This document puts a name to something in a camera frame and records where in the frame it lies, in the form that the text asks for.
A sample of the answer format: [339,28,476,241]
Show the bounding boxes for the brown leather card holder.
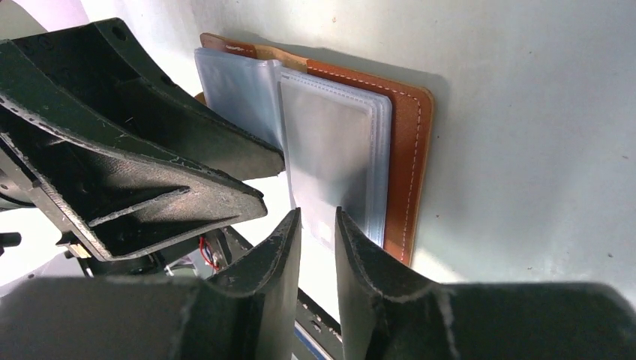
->
[199,32,435,266]

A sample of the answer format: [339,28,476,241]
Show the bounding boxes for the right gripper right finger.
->
[334,208,635,359]

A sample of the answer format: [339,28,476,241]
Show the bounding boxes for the red wire at base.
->
[198,236,221,272]

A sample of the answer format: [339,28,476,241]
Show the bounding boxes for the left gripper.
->
[0,39,269,263]

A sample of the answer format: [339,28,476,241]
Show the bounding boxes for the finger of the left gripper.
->
[12,18,285,181]

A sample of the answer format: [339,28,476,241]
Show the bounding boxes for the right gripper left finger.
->
[1,209,301,359]

